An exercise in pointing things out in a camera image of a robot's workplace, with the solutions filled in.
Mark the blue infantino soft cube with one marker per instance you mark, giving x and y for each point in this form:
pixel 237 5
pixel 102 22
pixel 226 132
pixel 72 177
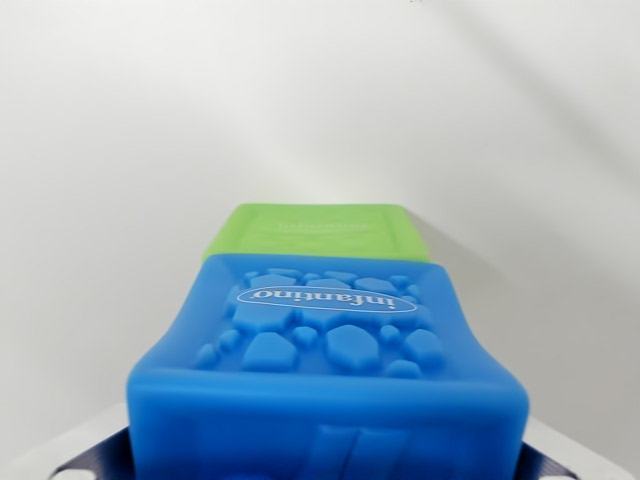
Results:
pixel 325 410

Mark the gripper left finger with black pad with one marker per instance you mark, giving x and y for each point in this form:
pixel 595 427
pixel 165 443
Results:
pixel 95 450

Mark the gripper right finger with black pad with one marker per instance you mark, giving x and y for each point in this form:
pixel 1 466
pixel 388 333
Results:
pixel 542 465

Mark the green soft cube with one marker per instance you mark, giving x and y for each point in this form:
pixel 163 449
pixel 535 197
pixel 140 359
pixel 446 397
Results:
pixel 320 232

